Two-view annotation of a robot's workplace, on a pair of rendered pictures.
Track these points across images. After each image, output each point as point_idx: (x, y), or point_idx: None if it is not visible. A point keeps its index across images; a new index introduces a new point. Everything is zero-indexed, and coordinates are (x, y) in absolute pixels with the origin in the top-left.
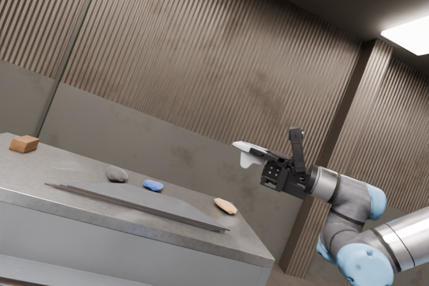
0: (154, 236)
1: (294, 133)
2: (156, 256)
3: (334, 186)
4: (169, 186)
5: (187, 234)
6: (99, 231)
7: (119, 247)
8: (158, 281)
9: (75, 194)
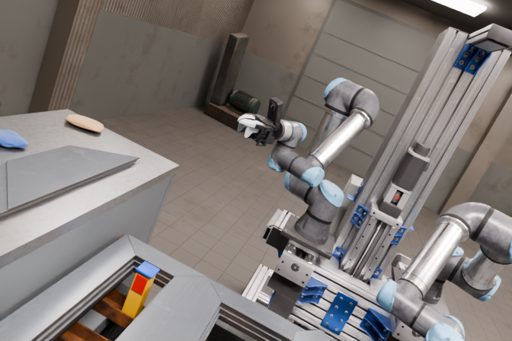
0: (114, 204)
1: (280, 107)
2: (113, 218)
3: (291, 133)
4: (3, 124)
5: (132, 185)
6: (76, 231)
7: (89, 232)
8: (112, 236)
9: (20, 213)
